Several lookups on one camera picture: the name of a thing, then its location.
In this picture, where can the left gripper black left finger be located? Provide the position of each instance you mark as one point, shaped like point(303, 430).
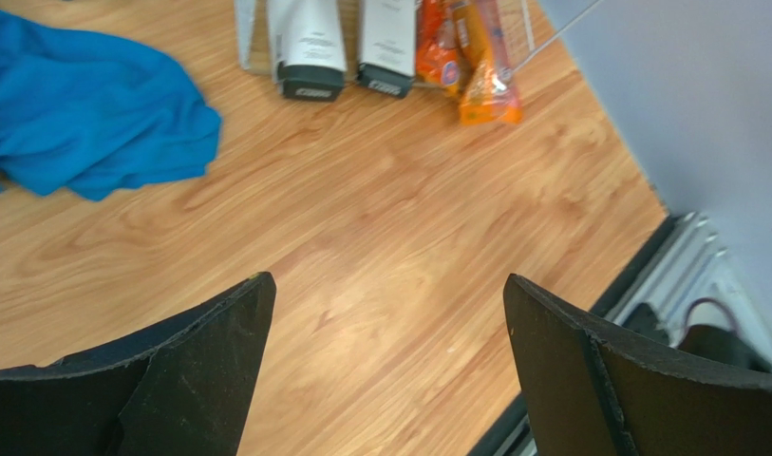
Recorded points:
point(182, 386)

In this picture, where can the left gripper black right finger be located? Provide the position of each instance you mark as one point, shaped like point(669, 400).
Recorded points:
point(594, 388)

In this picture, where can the orange razor bag vertical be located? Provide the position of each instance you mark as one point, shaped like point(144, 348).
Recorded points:
point(491, 94)

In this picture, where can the white tall box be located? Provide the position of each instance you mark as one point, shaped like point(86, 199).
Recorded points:
point(386, 46)
point(307, 49)

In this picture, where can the orange razor bag horizontal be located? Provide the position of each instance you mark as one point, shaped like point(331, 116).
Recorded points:
point(437, 60)

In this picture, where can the blue cloth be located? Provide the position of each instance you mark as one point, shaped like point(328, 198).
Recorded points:
point(95, 113)

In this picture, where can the black mounting rail base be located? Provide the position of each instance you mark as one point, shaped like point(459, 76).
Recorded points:
point(683, 289)

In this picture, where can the white wire wooden shelf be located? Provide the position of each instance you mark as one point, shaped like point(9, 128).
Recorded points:
point(355, 36)

